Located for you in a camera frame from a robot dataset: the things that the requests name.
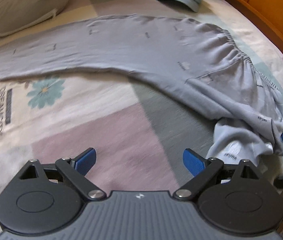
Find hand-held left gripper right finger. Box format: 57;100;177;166
173;149;267;202

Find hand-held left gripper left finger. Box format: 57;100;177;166
19;148;106;202

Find grey pants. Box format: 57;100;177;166
0;14;283;176

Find wooden headboard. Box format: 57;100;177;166
205;0;283;64

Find grey animal face cushion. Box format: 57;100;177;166
0;0;73;37

